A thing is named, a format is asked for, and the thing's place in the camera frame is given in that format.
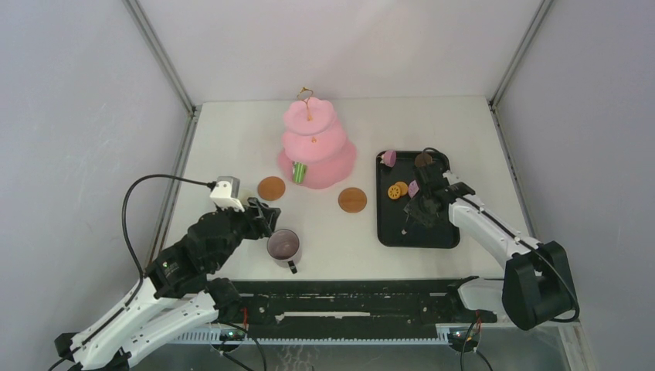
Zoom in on right wooden round coaster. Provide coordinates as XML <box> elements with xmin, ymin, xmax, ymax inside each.
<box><xmin>338</xmin><ymin>187</ymin><xmax>368</xmax><ymax>213</ymax></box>

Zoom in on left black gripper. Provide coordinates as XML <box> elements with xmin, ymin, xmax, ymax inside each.
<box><xmin>212</xmin><ymin>196</ymin><xmax>281</xmax><ymax>271</ymax></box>

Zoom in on chocolate round cookie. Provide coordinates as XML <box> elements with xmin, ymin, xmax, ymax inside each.
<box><xmin>414</xmin><ymin>152</ymin><xmax>433</xmax><ymax>168</ymax></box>

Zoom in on left wooden round coaster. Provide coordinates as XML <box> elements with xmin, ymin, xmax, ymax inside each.
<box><xmin>257</xmin><ymin>176</ymin><xmax>286</xmax><ymax>201</ymax></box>

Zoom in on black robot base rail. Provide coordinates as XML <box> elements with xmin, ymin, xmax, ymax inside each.
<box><xmin>217</xmin><ymin>279</ymin><xmax>497</xmax><ymax>341</ymax></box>

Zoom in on purple mug with black handle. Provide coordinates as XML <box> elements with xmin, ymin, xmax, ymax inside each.
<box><xmin>266</xmin><ymin>229</ymin><xmax>302</xmax><ymax>274</ymax></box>

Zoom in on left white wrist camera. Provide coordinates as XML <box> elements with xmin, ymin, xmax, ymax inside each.
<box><xmin>209</xmin><ymin>176</ymin><xmax>245</xmax><ymax>212</ymax></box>

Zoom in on yellow round biscuit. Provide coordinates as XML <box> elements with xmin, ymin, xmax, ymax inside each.
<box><xmin>387</xmin><ymin>184</ymin><xmax>403</xmax><ymax>199</ymax></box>

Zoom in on right black camera cable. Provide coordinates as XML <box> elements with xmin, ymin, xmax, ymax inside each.
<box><xmin>420</xmin><ymin>147</ymin><xmax>582</xmax><ymax>324</ymax></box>

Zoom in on black serving tray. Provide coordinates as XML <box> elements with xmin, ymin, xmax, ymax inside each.
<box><xmin>375</xmin><ymin>151</ymin><xmax>460</xmax><ymax>249</ymax></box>

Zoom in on green striped cake slice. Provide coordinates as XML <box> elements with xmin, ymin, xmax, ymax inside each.
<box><xmin>291</xmin><ymin>162</ymin><xmax>307</xmax><ymax>184</ymax></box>

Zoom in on left black camera cable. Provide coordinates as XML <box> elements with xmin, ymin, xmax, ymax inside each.
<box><xmin>46</xmin><ymin>174</ymin><xmax>216</xmax><ymax>371</ymax></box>

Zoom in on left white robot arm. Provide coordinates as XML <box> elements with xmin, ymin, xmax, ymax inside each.
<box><xmin>54</xmin><ymin>198</ymin><xmax>281</xmax><ymax>370</ymax></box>

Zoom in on black camera cable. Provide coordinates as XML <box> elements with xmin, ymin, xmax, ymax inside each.
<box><xmin>46</xmin><ymin>174</ymin><xmax>216</xmax><ymax>371</ymax></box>
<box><xmin>420</xmin><ymin>147</ymin><xmax>582</xmax><ymax>324</ymax></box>

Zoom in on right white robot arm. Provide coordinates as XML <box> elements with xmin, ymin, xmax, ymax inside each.
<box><xmin>405</xmin><ymin>161</ymin><xmax>581</xmax><ymax>330</ymax></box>

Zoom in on pink three-tier cake stand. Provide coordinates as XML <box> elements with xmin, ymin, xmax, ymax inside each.
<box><xmin>277</xmin><ymin>87</ymin><xmax>357</xmax><ymax>189</ymax></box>

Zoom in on wooden round coaster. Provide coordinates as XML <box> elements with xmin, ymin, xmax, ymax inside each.
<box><xmin>338</xmin><ymin>187</ymin><xmax>368</xmax><ymax>213</ymax></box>
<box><xmin>257</xmin><ymin>176</ymin><xmax>286</xmax><ymax>201</ymax></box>

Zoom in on pink cupcake toy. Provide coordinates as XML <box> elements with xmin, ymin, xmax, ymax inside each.
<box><xmin>379</xmin><ymin>150</ymin><xmax>397</xmax><ymax>168</ymax></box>

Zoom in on pink frosted sprinkle donut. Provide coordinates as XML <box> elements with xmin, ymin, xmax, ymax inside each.
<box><xmin>408</xmin><ymin>180</ymin><xmax>419</xmax><ymax>199</ymax></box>

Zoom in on pink-tipped metal tongs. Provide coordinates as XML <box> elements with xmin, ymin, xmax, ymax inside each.
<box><xmin>401</xmin><ymin>216</ymin><xmax>409</xmax><ymax>236</ymax></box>

